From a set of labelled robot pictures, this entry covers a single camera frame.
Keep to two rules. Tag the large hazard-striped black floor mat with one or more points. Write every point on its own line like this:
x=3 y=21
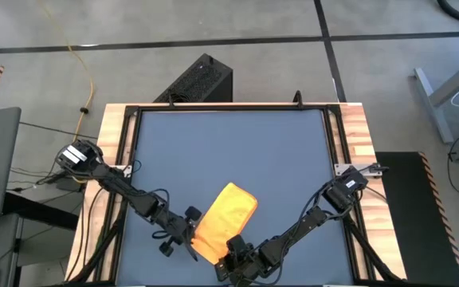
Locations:
x=413 y=219

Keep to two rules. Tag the black perforated computer tower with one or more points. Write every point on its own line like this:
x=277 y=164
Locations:
x=201 y=77

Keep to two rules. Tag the silver mounting plate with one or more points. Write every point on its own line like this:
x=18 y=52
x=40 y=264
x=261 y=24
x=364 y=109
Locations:
x=343 y=167
x=126 y=170

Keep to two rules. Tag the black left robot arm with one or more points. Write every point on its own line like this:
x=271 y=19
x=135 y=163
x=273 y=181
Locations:
x=126 y=191

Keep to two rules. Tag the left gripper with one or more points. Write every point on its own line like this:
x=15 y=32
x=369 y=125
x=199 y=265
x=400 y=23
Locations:
x=175 y=231

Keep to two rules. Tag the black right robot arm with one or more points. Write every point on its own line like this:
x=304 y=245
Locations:
x=309 y=221

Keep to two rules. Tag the wooden table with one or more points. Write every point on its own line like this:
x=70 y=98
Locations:
x=112 y=119

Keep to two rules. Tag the yellow towel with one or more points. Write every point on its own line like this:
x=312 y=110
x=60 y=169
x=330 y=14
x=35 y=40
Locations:
x=225 y=219

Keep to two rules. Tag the black table frame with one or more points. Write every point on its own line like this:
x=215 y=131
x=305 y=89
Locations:
x=233 y=107

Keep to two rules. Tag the blue-grey table mat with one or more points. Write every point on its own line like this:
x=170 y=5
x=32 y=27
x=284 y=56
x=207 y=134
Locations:
x=253 y=135

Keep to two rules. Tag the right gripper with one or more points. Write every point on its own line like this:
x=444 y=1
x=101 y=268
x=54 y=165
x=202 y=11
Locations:
x=257 y=263

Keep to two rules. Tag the grey metal desk leg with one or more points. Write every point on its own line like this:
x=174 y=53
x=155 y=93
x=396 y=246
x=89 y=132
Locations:
x=434 y=105

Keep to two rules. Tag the black frame clamp knob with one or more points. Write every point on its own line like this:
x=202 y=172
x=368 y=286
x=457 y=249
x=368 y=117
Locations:
x=170 y=99
x=299 y=99

